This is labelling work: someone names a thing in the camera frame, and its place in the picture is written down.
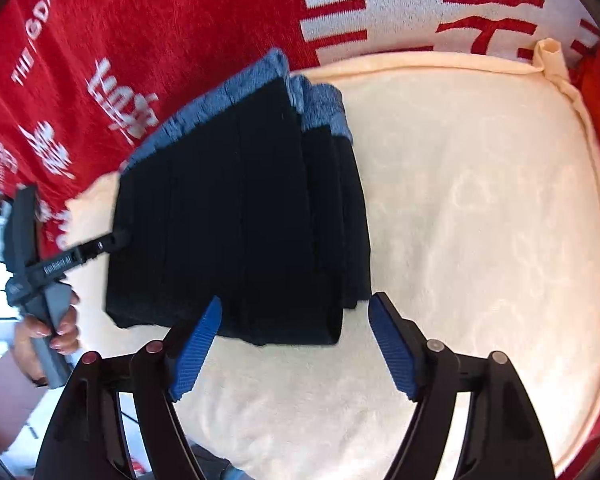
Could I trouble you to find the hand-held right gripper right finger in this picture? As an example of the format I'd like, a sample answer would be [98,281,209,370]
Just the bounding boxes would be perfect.
[367,291,556,480]

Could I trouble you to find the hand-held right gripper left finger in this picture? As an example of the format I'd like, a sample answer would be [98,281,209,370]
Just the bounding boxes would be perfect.
[32,296,224,480]

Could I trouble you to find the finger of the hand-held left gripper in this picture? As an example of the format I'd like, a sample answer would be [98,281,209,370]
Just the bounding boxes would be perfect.
[72,228,131,267]

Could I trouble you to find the black pants with blue trim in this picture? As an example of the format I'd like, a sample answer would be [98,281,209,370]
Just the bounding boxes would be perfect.
[102,47,372,347]

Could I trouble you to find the person's left forearm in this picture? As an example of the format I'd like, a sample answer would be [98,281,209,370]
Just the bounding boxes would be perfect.
[0,355,51,466]

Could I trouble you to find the person's left hand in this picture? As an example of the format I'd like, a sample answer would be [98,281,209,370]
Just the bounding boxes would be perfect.
[14,292,82,386]

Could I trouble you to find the person's leg in jeans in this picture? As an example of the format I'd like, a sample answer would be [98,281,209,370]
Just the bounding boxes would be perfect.
[192,447,251,480]

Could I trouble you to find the cream blanket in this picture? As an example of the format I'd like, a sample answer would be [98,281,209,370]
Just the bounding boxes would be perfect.
[62,37,600,480]

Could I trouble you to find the red printed blanket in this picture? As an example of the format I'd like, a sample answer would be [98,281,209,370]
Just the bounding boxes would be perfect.
[0,0,600,261]

